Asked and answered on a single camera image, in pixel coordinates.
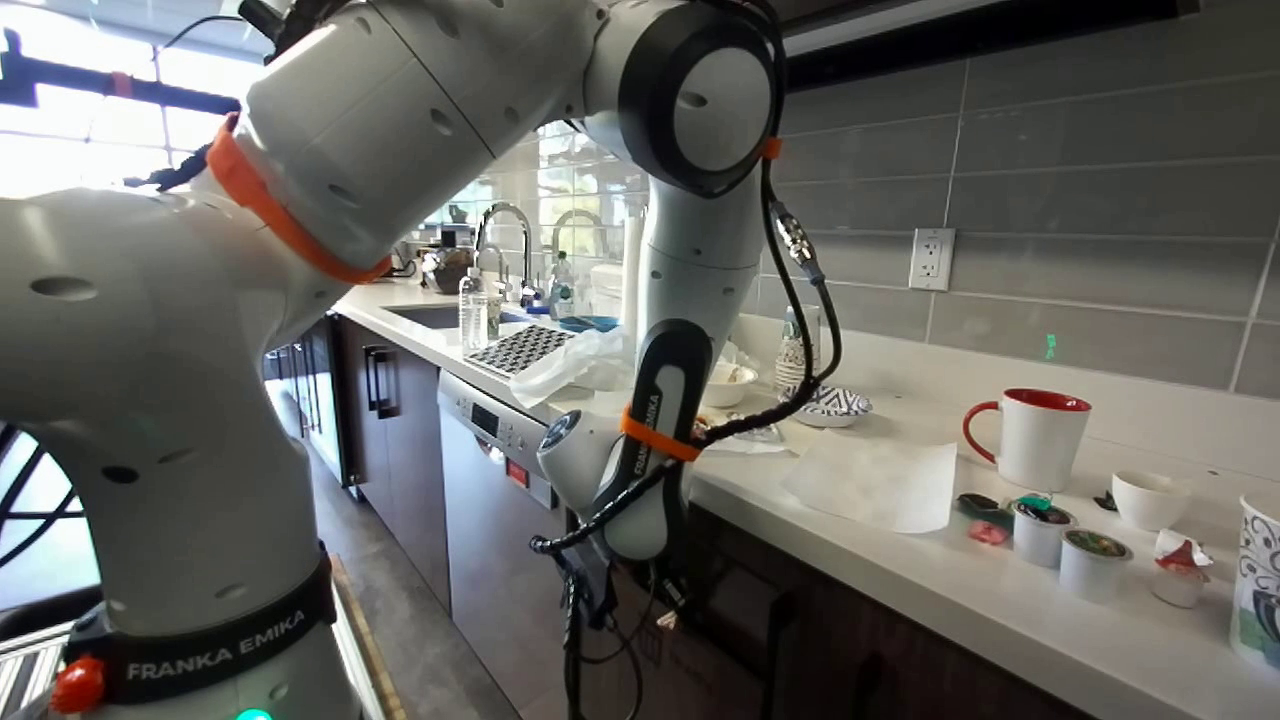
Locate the patterned paper cup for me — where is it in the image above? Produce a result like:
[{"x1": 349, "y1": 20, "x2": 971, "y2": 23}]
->
[{"x1": 1232, "y1": 499, "x2": 1280, "y2": 673}]

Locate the chrome sink faucet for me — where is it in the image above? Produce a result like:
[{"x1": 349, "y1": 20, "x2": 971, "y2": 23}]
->
[{"x1": 481, "y1": 202, "x2": 537, "y2": 288}]

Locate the blue patterned small bowl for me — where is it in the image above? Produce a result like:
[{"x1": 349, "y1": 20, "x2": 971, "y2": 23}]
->
[{"x1": 795, "y1": 386, "x2": 873, "y2": 428}]

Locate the white creamer cup dark lid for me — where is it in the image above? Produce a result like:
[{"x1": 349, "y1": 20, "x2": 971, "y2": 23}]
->
[{"x1": 1059, "y1": 530, "x2": 1132, "y2": 601}]

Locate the white mug red handle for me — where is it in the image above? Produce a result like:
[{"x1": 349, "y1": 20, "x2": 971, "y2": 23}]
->
[{"x1": 960, "y1": 387, "x2": 1091, "y2": 487}]

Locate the white wall power outlet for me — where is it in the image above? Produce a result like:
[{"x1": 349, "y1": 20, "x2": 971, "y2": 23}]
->
[{"x1": 908, "y1": 230, "x2": 957, "y2": 294}]

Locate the torn red creamer cup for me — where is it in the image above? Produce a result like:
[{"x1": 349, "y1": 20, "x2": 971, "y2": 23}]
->
[{"x1": 1150, "y1": 531, "x2": 1210, "y2": 610}]

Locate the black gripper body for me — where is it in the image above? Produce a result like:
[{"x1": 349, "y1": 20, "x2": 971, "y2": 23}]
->
[{"x1": 558, "y1": 542, "x2": 615, "y2": 635}]

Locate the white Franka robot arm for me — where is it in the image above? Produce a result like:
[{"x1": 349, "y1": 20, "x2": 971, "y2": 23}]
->
[{"x1": 0, "y1": 0, "x2": 783, "y2": 720}]

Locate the checkerboard calibration board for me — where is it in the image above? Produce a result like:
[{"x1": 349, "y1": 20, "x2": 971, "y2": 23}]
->
[{"x1": 472, "y1": 323, "x2": 570, "y2": 382}]

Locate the white creamer cup green lid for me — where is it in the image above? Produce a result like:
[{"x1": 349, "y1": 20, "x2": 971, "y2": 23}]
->
[{"x1": 1010, "y1": 498, "x2": 1070, "y2": 569}]

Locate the open white creamer cup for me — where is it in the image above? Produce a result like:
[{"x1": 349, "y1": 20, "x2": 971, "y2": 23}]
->
[{"x1": 1111, "y1": 472, "x2": 1183, "y2": 531}]

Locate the large white paper napkin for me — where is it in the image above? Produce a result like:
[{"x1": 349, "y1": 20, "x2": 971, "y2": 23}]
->
[{"x1": 741, "y1": 436, "x2": 957, "y2": 531}]

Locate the stainless steel dishwasher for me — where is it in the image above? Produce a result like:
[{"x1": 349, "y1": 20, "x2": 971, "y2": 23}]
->
[{"x1": 436, "y1": 376, "x2": 565, "y2": 720}]

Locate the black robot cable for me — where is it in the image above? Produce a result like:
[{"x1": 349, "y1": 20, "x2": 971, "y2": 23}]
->
[{"x1": 533, "y1": 131, "x2": 846, "y2": 556}]

